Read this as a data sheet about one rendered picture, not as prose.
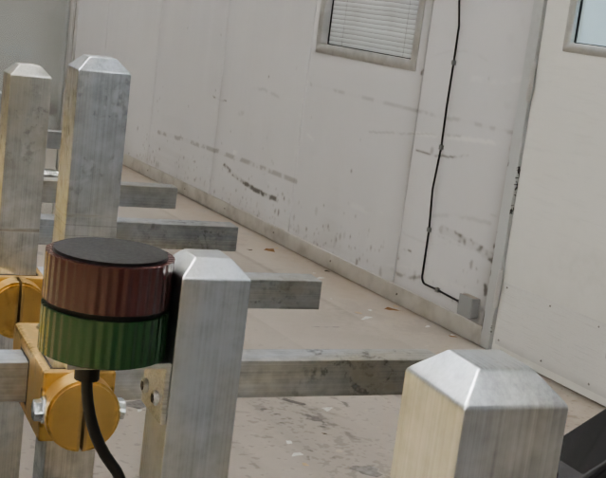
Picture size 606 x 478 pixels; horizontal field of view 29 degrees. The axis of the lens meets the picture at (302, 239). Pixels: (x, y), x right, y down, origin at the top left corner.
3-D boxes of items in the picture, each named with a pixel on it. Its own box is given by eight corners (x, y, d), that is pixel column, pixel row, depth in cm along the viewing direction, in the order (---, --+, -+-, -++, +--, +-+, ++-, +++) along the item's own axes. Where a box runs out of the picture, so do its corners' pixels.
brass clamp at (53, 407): (82, 384, 93) (87, 321, 92) (125, 450, 81) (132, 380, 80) (1, 385, 90) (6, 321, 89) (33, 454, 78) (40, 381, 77)
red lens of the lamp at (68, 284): (151, 283, 60) (155, 240, 59) (186, 317, 54) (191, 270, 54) (30, 281, 57) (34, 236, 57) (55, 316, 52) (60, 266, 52)
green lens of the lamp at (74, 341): (145, 331, 60) (150, 288, 60) (180, 369, 55) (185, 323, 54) (27, 330, 58) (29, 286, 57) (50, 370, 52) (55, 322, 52)
